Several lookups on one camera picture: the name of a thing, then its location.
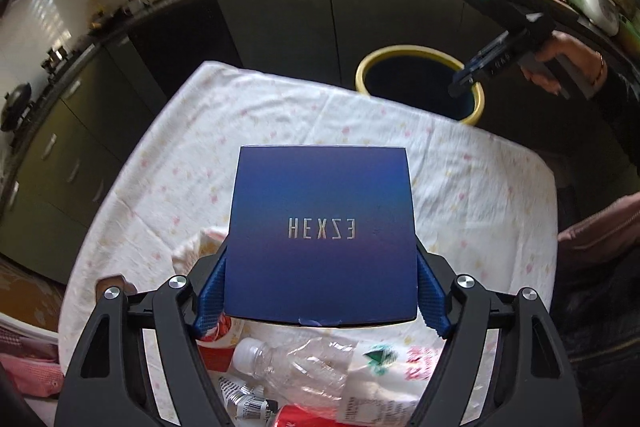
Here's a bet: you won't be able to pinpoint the person's right hand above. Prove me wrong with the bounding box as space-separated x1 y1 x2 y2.
527 32 604 96

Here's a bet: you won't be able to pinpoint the pink cloth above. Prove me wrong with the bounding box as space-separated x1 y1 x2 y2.
0 322 64 401

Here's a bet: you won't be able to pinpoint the yellow-rimmed blue bin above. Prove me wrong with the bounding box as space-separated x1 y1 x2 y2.
355 46 486 126

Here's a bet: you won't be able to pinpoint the red drink can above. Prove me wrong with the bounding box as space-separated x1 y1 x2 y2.
270 404 346 427

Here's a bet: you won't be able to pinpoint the black wok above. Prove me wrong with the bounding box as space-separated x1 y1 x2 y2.
0 83 34 132

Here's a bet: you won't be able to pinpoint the red paper cup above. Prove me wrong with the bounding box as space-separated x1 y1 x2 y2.
197 314 246 373

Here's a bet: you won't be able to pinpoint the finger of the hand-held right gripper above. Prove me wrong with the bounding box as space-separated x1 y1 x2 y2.
448 39 512 98

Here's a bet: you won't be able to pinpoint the person's torso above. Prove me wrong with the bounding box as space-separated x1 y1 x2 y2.
556 192 640 360

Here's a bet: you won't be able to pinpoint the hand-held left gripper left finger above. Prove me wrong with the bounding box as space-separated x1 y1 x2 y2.
54 244 236 427

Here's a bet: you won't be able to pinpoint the dark kitchen cabinets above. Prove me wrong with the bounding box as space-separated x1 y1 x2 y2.
0 0 640 270

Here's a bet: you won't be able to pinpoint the white printed plastic bag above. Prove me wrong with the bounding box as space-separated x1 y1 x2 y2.
340 339 446 426

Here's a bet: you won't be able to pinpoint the clear plastic bottle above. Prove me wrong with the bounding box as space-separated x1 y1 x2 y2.
231 338 381 408

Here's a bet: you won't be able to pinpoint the white floral tablecloth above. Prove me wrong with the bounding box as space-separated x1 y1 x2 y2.
60 61 558 427

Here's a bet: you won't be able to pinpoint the blue cardboard box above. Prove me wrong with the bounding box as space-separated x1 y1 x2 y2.
223 146 418 327

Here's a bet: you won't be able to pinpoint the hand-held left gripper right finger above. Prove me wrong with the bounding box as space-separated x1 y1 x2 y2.
412 239 586 427

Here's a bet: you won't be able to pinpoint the white squeeze tube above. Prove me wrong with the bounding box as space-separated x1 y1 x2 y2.
219 376 279 421

